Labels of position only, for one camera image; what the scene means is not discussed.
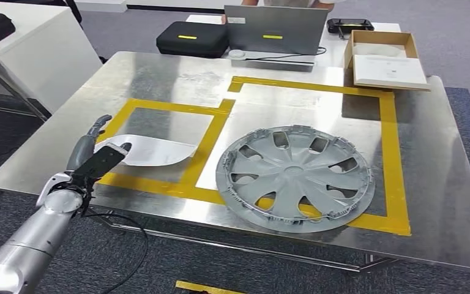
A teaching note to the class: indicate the cardboard box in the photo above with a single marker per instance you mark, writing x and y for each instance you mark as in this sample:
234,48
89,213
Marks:
371,38

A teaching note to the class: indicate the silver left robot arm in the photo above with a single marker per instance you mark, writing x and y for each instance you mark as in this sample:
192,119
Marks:
28,243

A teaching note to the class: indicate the grey laptop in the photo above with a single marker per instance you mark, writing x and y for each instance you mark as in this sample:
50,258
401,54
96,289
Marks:
275,30

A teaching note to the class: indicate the yellow tape rectangle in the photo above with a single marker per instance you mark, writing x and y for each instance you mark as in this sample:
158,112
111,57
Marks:
206,154
389,162

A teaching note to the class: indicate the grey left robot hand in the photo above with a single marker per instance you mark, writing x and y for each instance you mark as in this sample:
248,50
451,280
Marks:
83,148

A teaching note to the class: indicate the grey wheel hubcap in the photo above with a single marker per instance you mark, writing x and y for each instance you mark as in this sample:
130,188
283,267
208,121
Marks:
296,178

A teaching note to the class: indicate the white curved plastic part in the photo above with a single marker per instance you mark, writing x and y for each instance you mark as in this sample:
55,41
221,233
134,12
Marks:
158,152

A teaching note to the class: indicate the black controller device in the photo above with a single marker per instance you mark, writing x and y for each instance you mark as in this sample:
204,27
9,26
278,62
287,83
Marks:
350,25

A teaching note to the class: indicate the yellow floor tape strip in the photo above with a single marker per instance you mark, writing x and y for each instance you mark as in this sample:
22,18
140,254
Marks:
202,287

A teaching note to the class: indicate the white round puck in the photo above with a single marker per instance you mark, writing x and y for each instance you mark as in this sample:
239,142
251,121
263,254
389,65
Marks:
237,53

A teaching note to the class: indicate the white desk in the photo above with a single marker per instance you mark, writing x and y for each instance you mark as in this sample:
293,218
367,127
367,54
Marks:
44,52

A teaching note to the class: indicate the white board sheet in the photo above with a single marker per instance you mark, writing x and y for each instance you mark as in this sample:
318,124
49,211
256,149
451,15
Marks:
389,71

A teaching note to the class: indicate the steel workbench table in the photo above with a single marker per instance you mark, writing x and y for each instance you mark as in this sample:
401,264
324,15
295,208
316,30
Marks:
259,101

